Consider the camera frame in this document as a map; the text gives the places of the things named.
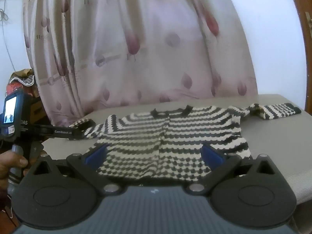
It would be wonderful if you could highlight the pink leaf print curtain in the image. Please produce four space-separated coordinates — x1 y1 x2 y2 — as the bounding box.
23 0 258 126

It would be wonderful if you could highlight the grey woven mattress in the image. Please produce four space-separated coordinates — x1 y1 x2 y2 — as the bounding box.
40 93 312 205

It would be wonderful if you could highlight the black white striped knit sweater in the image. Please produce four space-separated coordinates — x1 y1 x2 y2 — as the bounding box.
72 103 301 181

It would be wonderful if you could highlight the person's left hand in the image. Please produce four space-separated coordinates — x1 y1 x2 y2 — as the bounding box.
0 150 29 199

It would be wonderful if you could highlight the brown wooden door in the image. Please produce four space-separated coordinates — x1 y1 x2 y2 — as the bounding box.
286 0 312 67

